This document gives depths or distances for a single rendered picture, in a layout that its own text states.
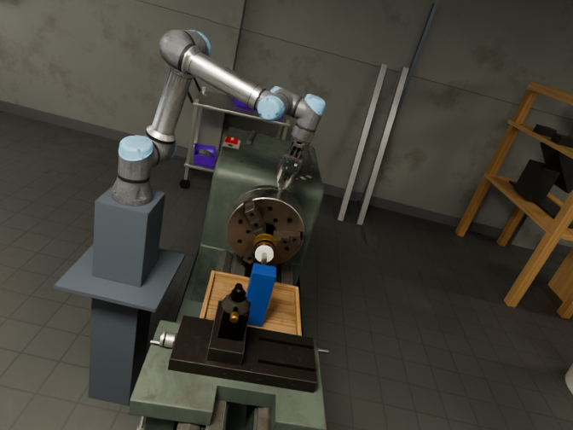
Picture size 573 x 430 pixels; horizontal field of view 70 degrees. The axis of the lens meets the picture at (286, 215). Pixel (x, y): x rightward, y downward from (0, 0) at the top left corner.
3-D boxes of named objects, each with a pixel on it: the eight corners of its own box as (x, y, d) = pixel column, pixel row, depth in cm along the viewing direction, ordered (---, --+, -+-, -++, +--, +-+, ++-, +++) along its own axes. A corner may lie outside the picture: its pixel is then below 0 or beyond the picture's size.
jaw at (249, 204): (257, 225, 165) (243, 201, 160) (268, 221, 164) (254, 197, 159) (255, 240, 156) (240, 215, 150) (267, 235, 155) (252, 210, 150)
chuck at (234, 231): (220, 241, 176) (241, 178, 162) (288, 262, 181) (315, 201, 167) (217, 253, 168) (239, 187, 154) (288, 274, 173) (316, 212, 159)
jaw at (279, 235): (274, 224, 165) (303, 226, 166) (273, 235, 168) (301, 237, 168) (273, 238, 155) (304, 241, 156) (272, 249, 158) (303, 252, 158)
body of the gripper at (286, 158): (276, 169, 145) (288, 138, 140) (280, 162, 153) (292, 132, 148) (297, 177, 145) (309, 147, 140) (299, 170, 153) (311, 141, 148)
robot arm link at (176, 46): (149, 21, 125) (286, 98, 122) (169, 23, 135) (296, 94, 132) (140, 57, 131) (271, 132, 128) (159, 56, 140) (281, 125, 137)
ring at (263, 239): (256, 227, 156) (254, 240, 148) (279, 232, 157) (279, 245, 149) (251, 247, 160) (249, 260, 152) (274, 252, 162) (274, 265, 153)
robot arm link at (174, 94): (128, 159, 160) (169, 21, 135) (149, 150, 174) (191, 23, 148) (153, 174, 160) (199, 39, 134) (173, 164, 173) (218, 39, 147)
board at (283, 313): (210, 277, 165) (211, 270, 163) (296, 293, 169) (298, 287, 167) (196, 331, 138) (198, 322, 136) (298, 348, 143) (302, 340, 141)
